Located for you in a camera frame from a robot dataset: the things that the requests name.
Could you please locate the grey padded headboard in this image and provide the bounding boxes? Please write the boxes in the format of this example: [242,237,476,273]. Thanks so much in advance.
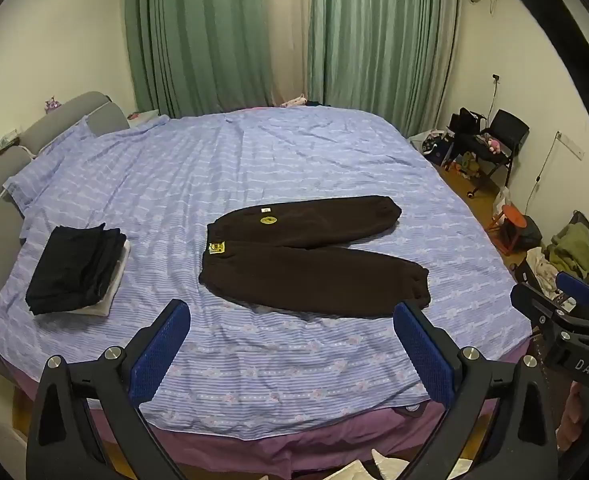
[0,91,130,376]

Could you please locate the blue striped pillow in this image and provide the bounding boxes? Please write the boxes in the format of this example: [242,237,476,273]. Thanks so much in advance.
[3,115,171,213]

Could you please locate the blue striped floral bed sheet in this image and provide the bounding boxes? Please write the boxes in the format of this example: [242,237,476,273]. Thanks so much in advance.
[0,107,533,436]

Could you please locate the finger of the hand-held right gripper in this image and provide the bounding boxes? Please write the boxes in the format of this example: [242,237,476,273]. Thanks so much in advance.
[509,282,575,328]
[556,271,589,318]

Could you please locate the black folding chair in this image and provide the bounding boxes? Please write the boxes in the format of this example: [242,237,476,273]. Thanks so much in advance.
[479,109,531,187]
[446,107,489,170]

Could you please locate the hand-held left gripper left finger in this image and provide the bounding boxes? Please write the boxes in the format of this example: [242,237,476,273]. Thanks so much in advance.
[26,299,191,480]

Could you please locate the white shopping bag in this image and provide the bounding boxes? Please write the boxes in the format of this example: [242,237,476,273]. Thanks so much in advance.
[409,129,456,166]

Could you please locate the purple bed skirt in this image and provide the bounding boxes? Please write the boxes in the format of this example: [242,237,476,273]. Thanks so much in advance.
[0,355,525,480]

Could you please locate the folded white cloth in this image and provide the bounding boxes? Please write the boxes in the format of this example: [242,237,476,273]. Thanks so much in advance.
[69,239,132,317]

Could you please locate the olive green garment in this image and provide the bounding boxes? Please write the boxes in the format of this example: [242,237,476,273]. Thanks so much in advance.
[547,222,589,278]

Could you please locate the green curtain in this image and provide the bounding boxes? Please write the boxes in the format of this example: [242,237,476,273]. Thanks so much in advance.
[124,0,275,120]
[307,0,463,138]

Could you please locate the red stool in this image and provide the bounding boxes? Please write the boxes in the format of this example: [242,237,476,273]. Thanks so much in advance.
[487,203,528,256]

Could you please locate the beige sheer curtain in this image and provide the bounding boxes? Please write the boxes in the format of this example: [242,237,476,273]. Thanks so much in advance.
[259,0,325,107]

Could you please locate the stack of folded black clothes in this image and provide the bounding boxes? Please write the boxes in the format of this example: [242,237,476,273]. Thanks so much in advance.
[25,225,128,316]

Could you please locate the dark brown corduroy pants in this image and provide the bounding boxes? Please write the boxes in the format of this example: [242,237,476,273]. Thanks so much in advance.
[198,195,430,318]

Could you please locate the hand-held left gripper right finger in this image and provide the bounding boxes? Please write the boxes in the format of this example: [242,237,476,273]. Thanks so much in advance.
[393,301,560,480]

